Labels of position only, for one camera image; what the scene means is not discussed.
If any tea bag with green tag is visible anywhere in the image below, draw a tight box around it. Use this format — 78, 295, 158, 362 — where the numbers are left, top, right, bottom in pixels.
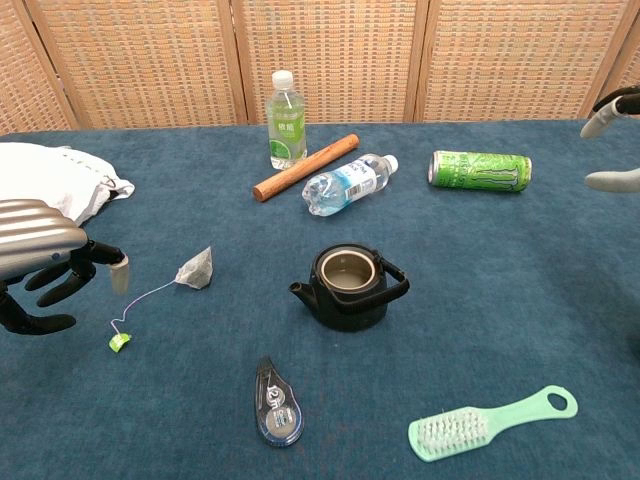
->
108, 245, 214, 354

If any woven rattan folding screen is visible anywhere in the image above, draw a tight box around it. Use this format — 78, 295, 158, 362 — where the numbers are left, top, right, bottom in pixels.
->
0, 0, 640, 134

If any green energy drink can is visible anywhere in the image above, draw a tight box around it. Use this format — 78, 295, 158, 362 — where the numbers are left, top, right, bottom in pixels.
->
427, 150, 533, 193

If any blue label water bottle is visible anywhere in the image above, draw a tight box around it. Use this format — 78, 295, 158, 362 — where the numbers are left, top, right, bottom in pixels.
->
300, 153, 400, 218

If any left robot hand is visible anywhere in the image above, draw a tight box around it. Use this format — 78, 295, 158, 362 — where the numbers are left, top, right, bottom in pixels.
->
0, 198, 130, 335

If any mint green brush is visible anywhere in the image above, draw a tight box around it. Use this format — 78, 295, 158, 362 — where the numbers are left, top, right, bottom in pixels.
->
407, 384, 579, 463

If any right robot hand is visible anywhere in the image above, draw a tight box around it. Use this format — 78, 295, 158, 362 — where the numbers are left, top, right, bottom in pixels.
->
579, 85, 640, 193

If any white cloth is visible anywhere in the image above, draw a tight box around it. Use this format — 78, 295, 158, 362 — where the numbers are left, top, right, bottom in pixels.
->
0, 142, 137, 227

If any brown wooden stick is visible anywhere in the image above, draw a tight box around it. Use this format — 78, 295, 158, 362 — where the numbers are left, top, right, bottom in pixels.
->
252, 133, 361, 203

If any correction tape dispenser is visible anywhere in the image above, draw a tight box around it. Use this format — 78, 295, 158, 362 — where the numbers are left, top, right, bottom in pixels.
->
254, 356, 305, 448

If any blue carpet table cover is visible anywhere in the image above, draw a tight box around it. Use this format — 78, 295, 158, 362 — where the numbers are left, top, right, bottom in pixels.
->
0, 117, 640, 480

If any green label drink bottle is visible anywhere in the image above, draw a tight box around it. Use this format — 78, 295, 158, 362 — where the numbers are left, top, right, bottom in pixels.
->
265, 70, 308, 171

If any black teapot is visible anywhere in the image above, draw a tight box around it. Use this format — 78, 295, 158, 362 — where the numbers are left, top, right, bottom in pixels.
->
288, 243, 411, 333

